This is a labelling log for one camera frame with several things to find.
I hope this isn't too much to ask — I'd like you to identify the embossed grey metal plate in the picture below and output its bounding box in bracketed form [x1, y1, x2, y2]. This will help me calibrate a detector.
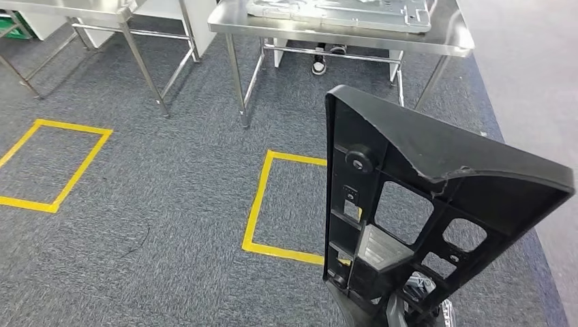
[245, 0, 433, 34]

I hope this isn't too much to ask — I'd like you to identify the green plastic crate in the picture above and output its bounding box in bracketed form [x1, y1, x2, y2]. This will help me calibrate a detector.
[0, 10, 33, 42]

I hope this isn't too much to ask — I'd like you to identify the black plastic plate frame part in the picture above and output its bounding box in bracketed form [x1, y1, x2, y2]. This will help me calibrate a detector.
[322, 84, 577, 327]

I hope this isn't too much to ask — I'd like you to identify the yellow floor tape square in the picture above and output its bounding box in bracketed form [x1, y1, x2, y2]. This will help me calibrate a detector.
[241, 149, 363, 267]
[0, 119, 114, 215]

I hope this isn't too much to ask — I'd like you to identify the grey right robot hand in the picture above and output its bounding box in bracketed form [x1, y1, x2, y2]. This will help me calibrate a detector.
[386, 292, 410, 327]

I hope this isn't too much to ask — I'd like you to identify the stainless steel workbench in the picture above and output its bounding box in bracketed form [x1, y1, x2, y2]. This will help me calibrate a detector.
[207, 0, 476, 129]

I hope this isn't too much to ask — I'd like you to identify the stainless steel table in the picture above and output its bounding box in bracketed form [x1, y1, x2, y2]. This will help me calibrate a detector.
[0, 0, 202, 119]

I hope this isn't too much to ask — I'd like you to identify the white furniture leg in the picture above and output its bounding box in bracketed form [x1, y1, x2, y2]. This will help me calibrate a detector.
[272, 37, 288, 69]
[388, 48, 405, 83]

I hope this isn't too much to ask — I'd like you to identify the person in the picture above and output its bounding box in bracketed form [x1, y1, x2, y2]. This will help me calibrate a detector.
[310, 42, 348, 77]

